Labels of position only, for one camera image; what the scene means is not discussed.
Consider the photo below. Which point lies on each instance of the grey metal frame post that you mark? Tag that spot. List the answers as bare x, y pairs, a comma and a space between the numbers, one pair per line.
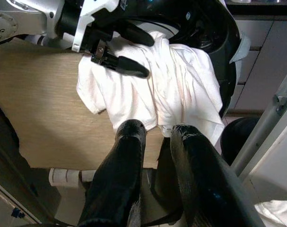
262, 132

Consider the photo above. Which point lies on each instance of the black robot torso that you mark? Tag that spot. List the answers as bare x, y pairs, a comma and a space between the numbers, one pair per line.
212, 35

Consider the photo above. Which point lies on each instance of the white printed label strip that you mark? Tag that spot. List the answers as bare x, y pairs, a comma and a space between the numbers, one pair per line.
67, 177

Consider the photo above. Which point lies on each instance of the black rounded robot leg part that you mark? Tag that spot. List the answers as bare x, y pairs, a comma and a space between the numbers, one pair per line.
240, 137

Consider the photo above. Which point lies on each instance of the white crumpled shirt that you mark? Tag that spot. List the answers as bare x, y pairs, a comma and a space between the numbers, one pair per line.
162, 89

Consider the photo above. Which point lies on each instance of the grey cabinet front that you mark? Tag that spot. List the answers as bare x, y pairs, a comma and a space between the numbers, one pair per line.
262, 61

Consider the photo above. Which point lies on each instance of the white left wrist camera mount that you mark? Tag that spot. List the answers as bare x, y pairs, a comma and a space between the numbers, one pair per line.
86, 22

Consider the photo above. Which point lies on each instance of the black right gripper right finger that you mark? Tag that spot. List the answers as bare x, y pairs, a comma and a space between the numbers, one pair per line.
205, 179

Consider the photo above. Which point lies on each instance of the small blue clip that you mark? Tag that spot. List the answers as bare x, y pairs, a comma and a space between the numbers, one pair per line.
17, 212

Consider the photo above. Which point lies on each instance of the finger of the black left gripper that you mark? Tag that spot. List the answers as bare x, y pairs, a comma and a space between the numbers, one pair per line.
140, 35
134, 68

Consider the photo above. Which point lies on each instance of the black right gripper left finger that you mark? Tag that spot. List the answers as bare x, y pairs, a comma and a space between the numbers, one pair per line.
118, 179

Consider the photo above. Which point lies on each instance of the white crumpled cloth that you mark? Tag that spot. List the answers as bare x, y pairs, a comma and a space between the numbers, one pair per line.
277, 212

